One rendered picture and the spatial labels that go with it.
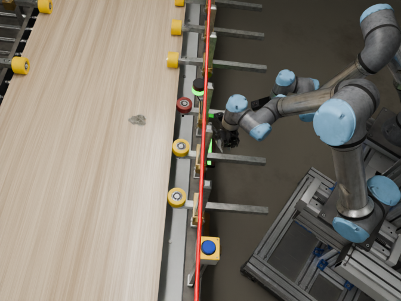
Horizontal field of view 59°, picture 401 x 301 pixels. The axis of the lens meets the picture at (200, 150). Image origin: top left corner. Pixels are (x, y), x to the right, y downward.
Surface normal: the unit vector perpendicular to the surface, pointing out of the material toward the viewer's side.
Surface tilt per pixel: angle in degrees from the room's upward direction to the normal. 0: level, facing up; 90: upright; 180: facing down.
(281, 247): 0
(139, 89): 0
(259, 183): 0
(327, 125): 84
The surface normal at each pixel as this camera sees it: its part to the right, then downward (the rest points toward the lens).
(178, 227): 0.11, -0.51
